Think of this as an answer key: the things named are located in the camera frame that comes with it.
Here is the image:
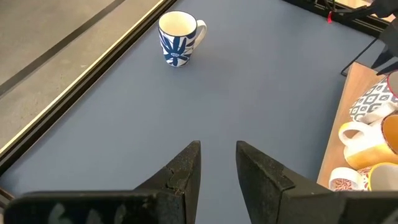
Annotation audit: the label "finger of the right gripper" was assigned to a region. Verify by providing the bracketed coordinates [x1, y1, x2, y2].
[371, 51, 393, 68]
[376, 61, 398, 75]

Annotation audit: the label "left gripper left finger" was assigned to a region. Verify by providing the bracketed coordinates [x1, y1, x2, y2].
[2, 140, 202, 224]

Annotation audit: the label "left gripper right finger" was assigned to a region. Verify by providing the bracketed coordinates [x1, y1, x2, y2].
[235, 140, 398, 224]

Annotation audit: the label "grey white patterned mug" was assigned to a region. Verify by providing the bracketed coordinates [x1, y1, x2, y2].
[348, 70, 398, 125]

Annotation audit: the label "yellow orange mug white handle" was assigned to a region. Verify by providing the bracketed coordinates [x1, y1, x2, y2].
[338, 113, 398, 171]

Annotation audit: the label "cream mug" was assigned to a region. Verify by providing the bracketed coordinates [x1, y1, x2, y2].
[328, 161, 398, 192]

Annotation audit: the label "blue floral white mug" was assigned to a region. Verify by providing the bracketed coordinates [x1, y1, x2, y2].
[157, 11, 208, 68]

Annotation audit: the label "wooden riser shelf black legs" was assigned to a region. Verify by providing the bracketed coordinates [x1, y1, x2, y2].
[316, 37, 398, 191]

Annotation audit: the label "blue grey table mat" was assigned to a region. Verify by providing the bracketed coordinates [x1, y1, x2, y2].
[0, 0, 398, 224]

